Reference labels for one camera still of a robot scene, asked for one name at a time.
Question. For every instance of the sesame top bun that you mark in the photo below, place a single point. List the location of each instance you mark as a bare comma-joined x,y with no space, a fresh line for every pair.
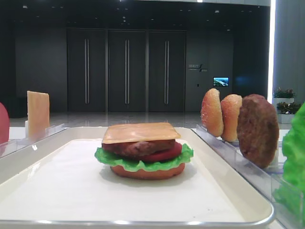
211,113

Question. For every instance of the sesame bun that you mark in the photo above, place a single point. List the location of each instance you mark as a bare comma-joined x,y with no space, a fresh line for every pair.
230,107
211,113

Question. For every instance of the orange cheese slice on burger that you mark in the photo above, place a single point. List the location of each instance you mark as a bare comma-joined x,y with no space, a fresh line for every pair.
125,133

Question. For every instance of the brown meat patty on burger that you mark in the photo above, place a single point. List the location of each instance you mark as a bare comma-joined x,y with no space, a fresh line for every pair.
142,148

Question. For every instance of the red tomato slice on burger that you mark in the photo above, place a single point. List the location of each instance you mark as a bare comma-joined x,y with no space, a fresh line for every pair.
164,154

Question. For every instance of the green lettuce leaf on burger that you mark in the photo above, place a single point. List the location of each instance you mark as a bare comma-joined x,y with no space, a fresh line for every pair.
108,158

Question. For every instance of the standing brown meat patty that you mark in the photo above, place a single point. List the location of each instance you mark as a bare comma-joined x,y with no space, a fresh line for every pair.
257,130

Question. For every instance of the standing cheese slice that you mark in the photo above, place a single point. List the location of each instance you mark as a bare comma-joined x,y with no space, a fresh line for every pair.
38,113

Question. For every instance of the red tomato slice left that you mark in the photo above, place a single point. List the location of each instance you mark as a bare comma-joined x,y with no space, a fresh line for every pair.
4,124

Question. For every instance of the green lettuce in rack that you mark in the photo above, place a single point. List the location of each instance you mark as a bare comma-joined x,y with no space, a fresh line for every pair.
293,155

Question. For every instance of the bottom bun half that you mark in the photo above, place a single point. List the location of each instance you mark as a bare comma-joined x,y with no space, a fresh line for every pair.
145,175

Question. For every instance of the right dark door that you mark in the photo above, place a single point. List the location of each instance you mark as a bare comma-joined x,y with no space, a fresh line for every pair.
166,71

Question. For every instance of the dark door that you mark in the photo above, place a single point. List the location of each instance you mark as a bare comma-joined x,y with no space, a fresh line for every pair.
86,70
166,71
127,71

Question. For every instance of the middle dark door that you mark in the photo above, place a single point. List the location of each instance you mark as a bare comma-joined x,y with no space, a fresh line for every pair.
127,71

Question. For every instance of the left dark door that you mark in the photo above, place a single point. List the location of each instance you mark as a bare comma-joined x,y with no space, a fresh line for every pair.
86,70

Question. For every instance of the white rectangular tray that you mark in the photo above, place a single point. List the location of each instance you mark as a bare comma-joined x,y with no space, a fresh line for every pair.
57,183

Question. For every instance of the clear acrylic right rack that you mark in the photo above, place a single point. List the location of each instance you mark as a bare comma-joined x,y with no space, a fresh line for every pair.
266,181

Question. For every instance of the clear acrylic rack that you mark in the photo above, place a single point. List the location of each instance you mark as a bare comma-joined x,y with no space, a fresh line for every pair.
19,138
266,181

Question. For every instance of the potted plants in planter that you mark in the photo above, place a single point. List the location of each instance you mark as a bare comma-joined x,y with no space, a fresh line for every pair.
285,105

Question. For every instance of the clear acrylic left rack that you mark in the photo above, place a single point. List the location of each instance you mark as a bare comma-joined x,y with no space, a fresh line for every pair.
19,138

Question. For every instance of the small wall screen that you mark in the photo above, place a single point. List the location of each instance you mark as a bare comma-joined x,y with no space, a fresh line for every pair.
221,81

